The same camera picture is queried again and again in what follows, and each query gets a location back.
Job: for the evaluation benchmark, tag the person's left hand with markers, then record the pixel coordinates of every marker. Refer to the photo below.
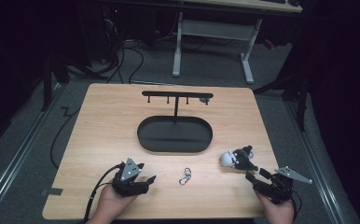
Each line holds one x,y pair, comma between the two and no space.
109,207

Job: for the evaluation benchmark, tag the white-framed wooden desk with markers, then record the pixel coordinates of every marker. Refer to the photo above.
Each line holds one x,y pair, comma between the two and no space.
218,30

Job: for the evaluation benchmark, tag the black key rack with tray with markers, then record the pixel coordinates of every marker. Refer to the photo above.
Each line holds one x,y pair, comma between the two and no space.
175,137

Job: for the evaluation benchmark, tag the small red object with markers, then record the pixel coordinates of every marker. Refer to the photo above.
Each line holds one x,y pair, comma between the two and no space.
268,44

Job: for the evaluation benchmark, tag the black metal stand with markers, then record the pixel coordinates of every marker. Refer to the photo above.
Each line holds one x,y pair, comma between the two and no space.
301,102
46,87

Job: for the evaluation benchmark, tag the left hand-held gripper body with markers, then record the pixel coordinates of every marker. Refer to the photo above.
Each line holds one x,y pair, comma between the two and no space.
131,170

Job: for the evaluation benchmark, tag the grey tape strip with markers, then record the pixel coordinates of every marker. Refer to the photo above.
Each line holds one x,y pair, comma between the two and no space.
52,191

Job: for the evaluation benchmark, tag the person's right hand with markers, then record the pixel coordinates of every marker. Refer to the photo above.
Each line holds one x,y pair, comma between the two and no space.
279,214

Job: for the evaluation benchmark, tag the metal floor rail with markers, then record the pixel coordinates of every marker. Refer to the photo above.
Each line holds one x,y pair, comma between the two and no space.
19,152
316,168

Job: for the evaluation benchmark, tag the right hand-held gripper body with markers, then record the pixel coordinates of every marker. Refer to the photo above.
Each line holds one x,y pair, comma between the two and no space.
277,188

